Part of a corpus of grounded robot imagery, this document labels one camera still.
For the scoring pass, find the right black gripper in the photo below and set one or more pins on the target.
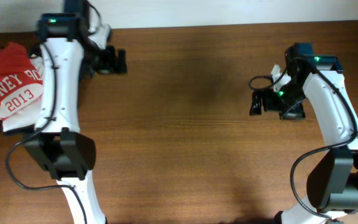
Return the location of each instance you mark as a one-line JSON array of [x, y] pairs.
[[263, 102]]

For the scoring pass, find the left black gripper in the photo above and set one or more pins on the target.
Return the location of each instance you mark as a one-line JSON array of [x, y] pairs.
[[114, 61]]

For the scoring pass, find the orange t-shirt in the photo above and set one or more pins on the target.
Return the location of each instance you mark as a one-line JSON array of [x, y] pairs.
[[20, 82]]

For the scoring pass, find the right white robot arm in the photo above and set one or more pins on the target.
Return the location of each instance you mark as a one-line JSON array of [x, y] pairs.
[[332, 186]]

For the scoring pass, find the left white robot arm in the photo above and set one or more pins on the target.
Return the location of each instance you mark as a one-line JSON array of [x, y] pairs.
[[58, 147]]

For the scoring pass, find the white folded t-shirt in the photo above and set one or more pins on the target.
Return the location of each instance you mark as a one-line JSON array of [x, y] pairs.
[[28, 115]]

